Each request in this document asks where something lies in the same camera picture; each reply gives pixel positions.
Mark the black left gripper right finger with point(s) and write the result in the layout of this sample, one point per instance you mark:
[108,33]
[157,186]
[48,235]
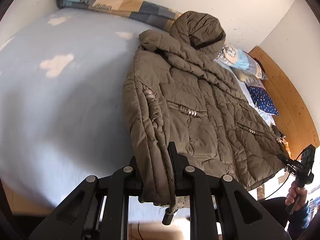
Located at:
[221,207]

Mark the person's right hand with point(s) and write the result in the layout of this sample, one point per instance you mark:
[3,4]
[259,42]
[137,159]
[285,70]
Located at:
[295,191]

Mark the blue sleeve right forearm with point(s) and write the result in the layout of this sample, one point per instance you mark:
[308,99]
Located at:
[299,221]

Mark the olive puffer jacket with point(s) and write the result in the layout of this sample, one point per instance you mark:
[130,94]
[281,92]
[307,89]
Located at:
[175,91]

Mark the light blue cloud bedsheet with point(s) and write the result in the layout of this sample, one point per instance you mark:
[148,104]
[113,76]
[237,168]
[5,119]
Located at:
[62,114]

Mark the light blue patterned pillow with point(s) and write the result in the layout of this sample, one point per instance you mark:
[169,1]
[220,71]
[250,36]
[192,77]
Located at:
[245,67]

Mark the navy star pillow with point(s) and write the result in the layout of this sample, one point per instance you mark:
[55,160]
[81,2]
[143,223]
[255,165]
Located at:
[262,100]

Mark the wooden headboard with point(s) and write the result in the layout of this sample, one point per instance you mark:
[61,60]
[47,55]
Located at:
[294,119]

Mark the patchwork rolled duvet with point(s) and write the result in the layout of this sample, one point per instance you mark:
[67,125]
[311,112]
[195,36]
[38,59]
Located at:
[143,11]

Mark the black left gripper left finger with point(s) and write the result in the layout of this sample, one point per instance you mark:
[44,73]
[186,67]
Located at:
[98,208]

